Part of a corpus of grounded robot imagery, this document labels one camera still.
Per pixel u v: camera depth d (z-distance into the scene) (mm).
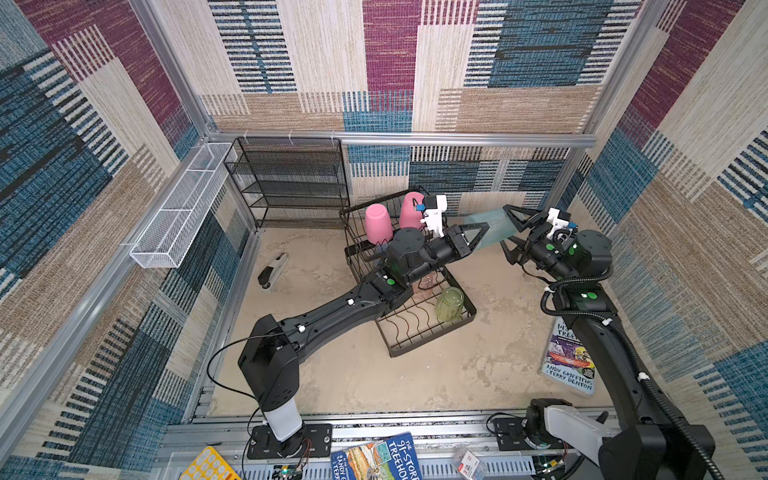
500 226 639
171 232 724
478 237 629
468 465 687
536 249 627
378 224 832
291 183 1114
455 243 574
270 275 1008
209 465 700
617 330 482
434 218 615
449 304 862
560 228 661
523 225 607
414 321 916
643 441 375
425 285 646
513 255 682
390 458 694
